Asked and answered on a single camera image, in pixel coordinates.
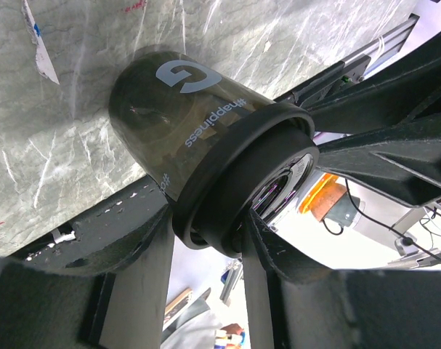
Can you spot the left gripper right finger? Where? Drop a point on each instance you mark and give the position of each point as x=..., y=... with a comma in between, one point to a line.
x=284, y=291

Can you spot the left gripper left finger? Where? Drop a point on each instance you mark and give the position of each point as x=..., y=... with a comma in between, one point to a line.
x=124, y=244

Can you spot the black cup lid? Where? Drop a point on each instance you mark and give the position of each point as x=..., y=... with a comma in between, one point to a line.
x=260, y=164

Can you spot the dark translucent takeout cup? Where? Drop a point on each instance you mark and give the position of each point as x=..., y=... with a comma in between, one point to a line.
x=169, y=111

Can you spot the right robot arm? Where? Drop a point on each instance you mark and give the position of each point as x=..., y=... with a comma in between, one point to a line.
x=389, y=125

